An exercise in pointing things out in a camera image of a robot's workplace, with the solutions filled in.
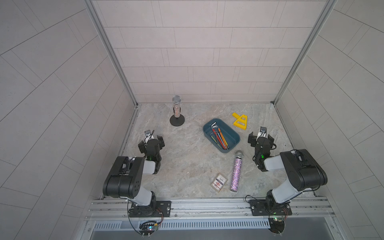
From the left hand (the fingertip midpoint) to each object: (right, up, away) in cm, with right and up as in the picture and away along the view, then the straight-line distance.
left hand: (152, 135), depth 93 cm
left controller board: (+6, -37, -28) cm, 47 cm away
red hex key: (+39, +3, +8) cm, 40 cm away
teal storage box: (+51, -1, +4) cm, 51 cm away
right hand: (+67, +2, +1) cm, 67 cm away
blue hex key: (+44, -5, +1) cm, 44 cm away
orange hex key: (+45, -2, +4) cm, 45 cm away
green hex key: (+39, -3, +3) cm, 39 cm away
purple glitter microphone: (+50, -18, -12) cm, 54 cm away
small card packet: (+39, -23, -15) cm, 48 cm away
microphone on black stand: (+13, +10, +12) cm, 20 cm away
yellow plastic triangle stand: (+59, +9, +12) cm, 61 cm away
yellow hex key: (+46, -3, +3) cm, 46 cm away
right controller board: (+65, -38, -24) cm, 79 cm away
